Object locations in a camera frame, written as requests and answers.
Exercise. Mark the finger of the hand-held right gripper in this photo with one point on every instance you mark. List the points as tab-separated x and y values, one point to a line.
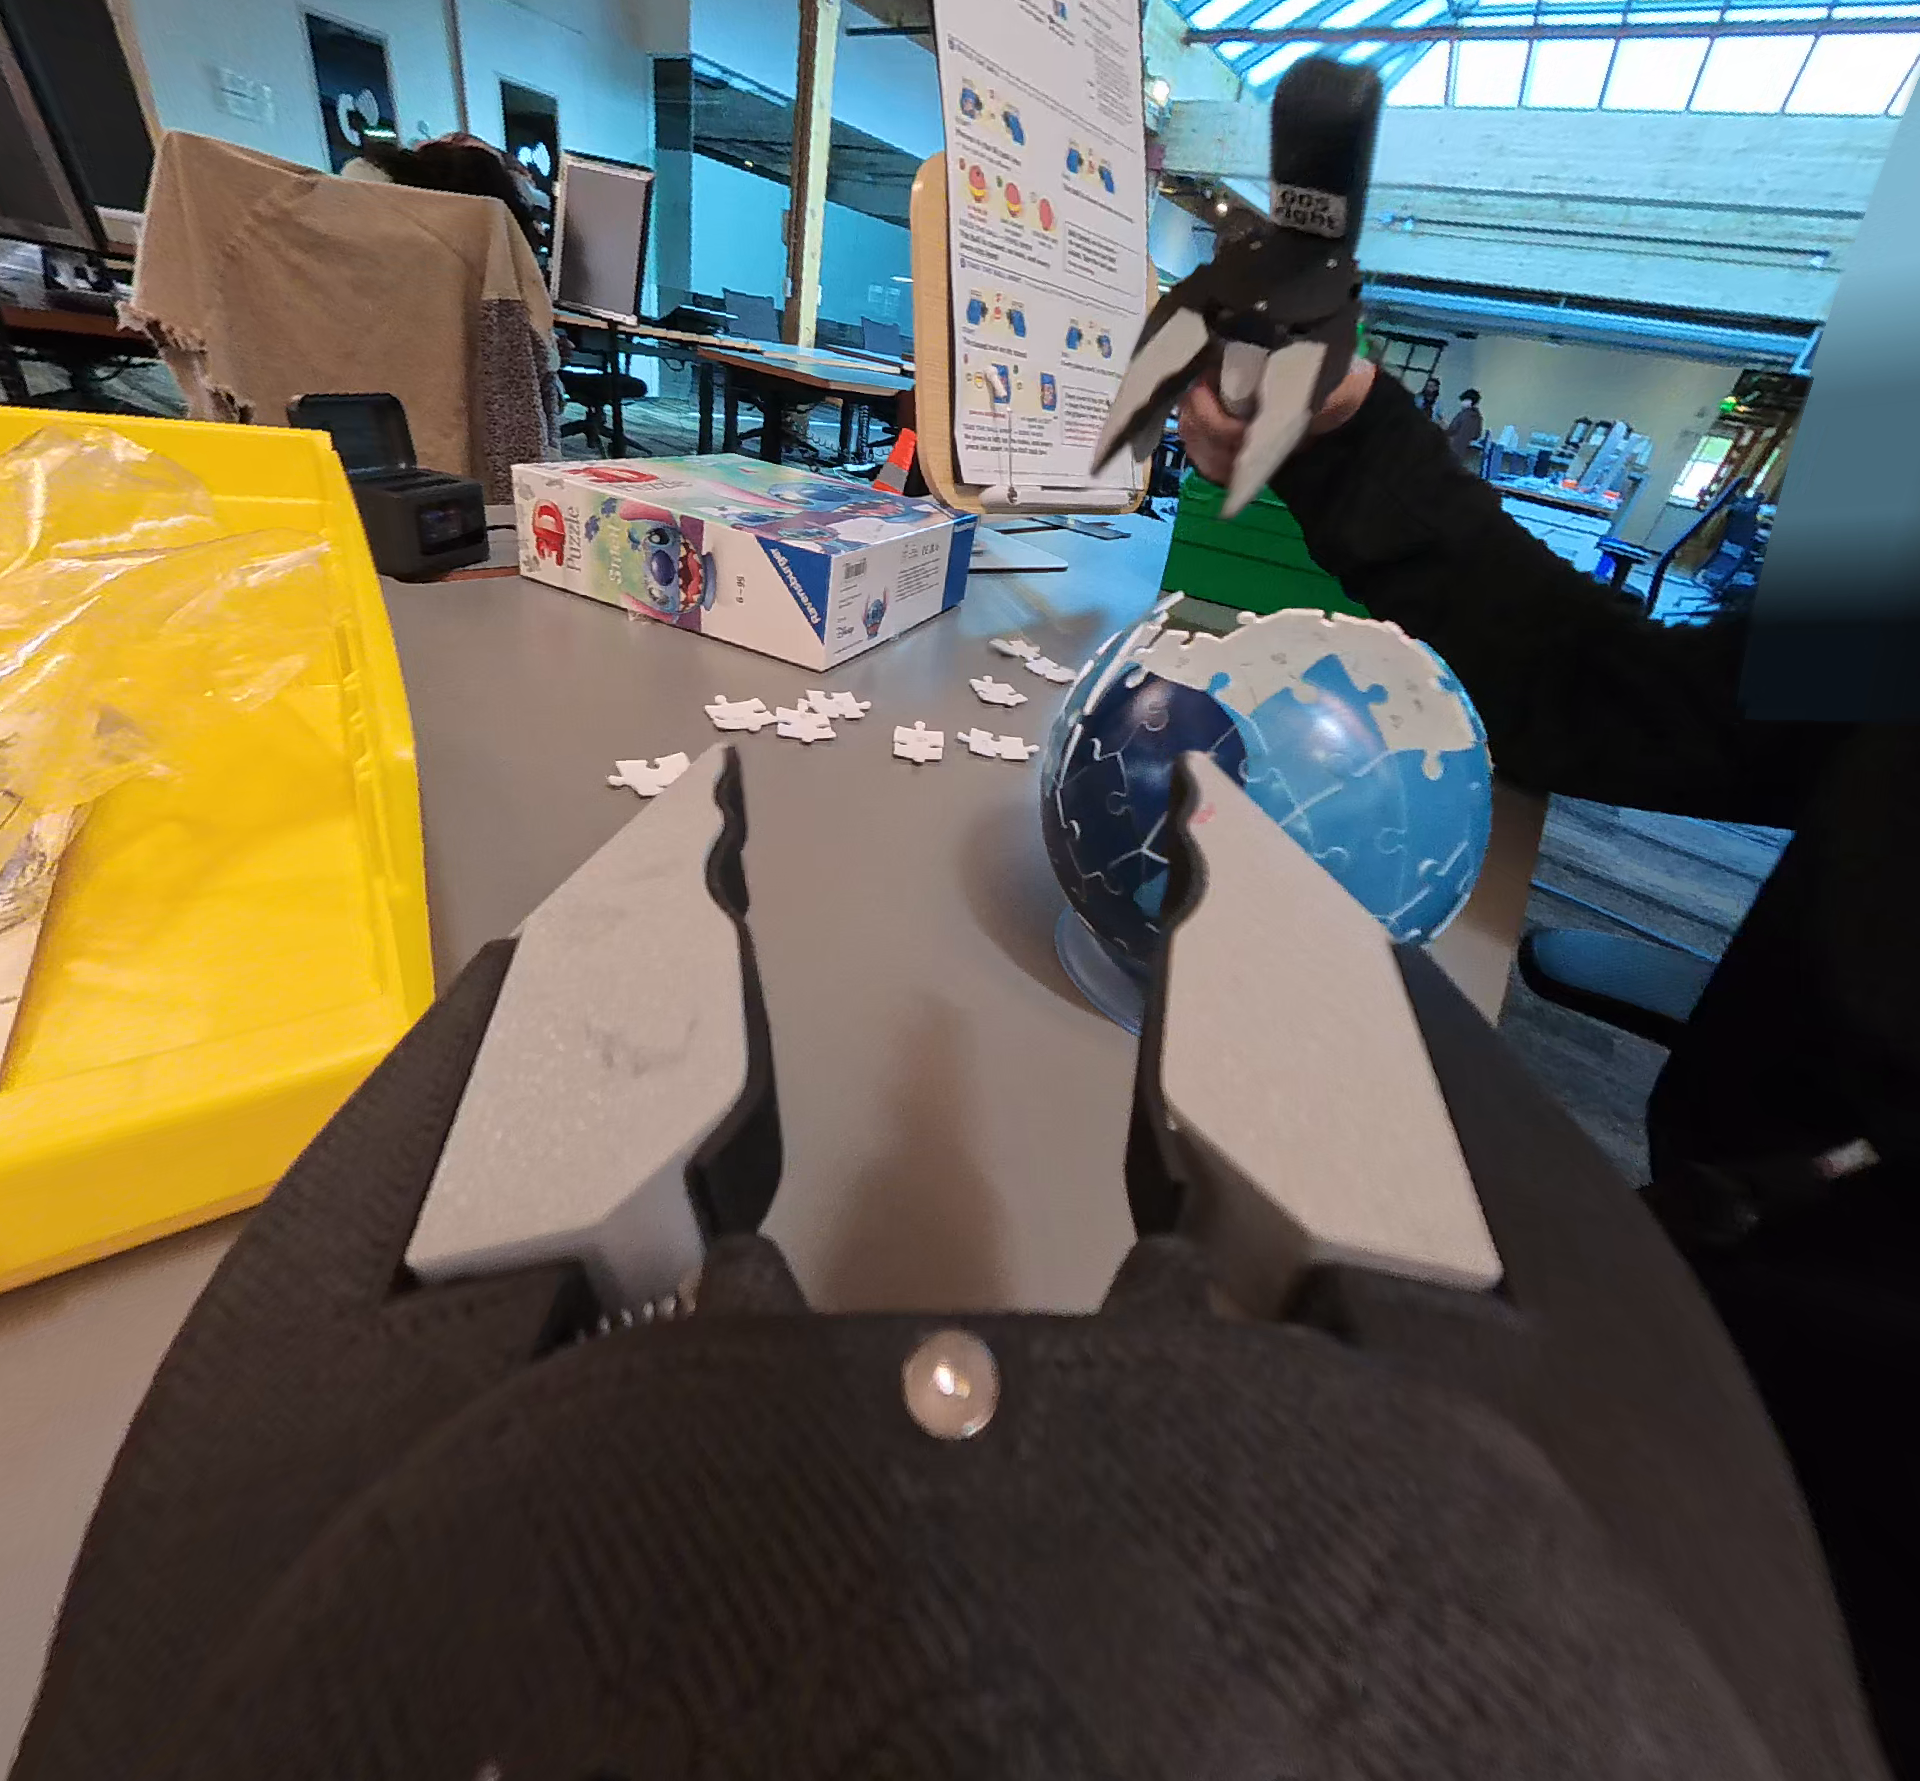
1287	409
1164	364

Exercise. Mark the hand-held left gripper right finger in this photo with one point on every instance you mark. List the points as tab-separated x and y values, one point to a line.
1304	1061

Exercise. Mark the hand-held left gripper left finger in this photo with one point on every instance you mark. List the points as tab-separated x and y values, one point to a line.
600	1061

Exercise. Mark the blue puzzle ball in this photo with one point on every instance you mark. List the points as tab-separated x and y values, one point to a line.
1320	775

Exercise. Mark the white puzzle pieces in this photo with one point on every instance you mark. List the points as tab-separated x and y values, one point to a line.
802	721

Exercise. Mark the person's right forearm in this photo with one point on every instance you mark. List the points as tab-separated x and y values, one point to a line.
1501	611

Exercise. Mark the cartoon printed puzzle box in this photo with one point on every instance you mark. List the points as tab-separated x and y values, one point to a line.
721	550

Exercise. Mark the person's right hand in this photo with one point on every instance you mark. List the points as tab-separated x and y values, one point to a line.
1200	438

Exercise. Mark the green plastic crate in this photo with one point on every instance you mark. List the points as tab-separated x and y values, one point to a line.
1230	568

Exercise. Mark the instruction paper sheet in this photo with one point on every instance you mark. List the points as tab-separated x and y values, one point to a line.
1034	161

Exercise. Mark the orange traffic cone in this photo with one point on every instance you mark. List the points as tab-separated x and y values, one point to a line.
901	471

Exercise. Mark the yellow plastic bin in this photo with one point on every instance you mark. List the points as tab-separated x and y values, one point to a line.
224	1031

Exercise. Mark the wooden pillar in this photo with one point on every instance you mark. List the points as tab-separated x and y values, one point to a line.
815	132

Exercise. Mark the black charging dock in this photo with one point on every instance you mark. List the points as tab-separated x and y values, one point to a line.
404	521

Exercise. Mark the clear plastic bag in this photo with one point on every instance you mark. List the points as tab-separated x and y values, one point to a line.
134	611

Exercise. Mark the beige cloth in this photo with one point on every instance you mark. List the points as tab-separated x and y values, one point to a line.
328	297

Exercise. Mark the black monitor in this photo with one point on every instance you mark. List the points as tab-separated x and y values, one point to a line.
75	116

